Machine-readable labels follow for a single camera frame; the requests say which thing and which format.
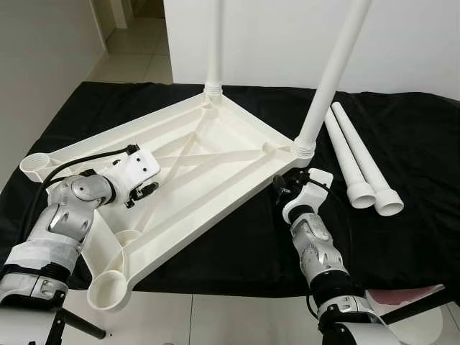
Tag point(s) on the white plastic table leg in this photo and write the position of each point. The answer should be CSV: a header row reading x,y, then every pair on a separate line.
x,y
330,72
215,43
343,151
363,154

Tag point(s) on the white plastic table top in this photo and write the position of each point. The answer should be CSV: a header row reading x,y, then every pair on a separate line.
x,y
215,158

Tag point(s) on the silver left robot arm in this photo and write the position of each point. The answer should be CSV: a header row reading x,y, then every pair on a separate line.
x,y
65,215

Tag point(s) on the black metal table leg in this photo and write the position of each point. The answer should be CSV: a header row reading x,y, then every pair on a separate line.
x,y
83,323
417,307

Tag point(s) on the large pink towel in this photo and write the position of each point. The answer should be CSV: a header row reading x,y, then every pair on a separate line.
x,y
402,293

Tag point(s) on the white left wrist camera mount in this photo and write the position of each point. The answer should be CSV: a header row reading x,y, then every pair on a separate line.
x,y
140,169

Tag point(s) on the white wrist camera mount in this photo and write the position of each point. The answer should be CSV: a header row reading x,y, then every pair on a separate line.
x,y
309,192
140,169

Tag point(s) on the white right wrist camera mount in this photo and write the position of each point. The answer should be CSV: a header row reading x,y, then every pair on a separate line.
x,y
309,192

